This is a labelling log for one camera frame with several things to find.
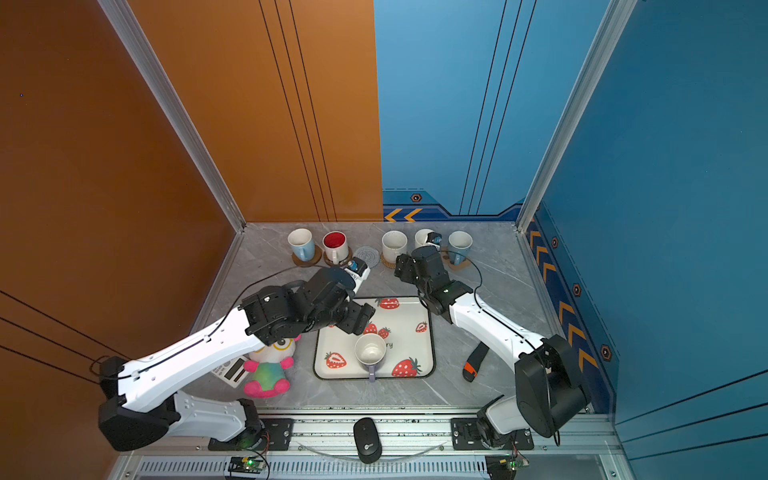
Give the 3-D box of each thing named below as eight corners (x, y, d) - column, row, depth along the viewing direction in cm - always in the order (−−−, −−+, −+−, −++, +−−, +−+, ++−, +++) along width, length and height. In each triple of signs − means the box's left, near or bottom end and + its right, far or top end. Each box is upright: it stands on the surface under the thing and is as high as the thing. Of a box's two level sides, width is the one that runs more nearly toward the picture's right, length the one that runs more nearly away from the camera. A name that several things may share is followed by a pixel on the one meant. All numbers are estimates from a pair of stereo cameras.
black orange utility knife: (458, 375, 85) (460, 373, 83) (475, 342, 91) (477, 339, 89) (471, 384, 83) (473, 381, 82) (488, 350, 90) (490, 347, 88)
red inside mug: (324, 270, 108) (319, 253, 101) (329, 247, 115) (324, 230, 108) (346, 270, 108) (342, 253, 101) (349, 247, 115) (345, 230, 108)
